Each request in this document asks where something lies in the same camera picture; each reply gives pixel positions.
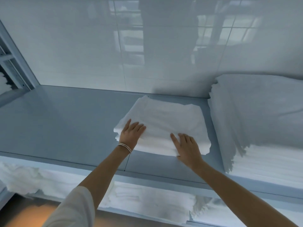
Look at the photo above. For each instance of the person's right hand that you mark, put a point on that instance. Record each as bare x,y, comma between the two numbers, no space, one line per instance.
189,152

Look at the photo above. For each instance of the person's left hand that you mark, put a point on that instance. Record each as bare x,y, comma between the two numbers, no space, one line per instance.
130,137

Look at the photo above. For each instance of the person's left little finger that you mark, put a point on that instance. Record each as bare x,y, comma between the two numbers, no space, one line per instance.
128,125

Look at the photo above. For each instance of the person's right thumb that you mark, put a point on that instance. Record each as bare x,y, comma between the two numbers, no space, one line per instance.
175,141

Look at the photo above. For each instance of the white towel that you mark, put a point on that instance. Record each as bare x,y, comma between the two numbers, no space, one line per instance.
165,118

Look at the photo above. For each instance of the person's right forearm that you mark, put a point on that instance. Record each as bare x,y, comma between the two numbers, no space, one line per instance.
236,198

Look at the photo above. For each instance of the person's left forearm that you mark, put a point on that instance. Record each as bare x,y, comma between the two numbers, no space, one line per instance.
106,172

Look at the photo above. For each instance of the grey metal shelving rack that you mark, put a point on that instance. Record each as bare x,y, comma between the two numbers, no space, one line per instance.
59,120

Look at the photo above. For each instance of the tall stack of white towels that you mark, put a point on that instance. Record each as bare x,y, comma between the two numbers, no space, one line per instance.
260,115

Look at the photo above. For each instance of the white shirt sleeve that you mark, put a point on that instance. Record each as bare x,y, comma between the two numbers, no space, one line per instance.
73,210

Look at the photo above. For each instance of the grey metal rack frame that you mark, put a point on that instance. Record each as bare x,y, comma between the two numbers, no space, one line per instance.
16,61

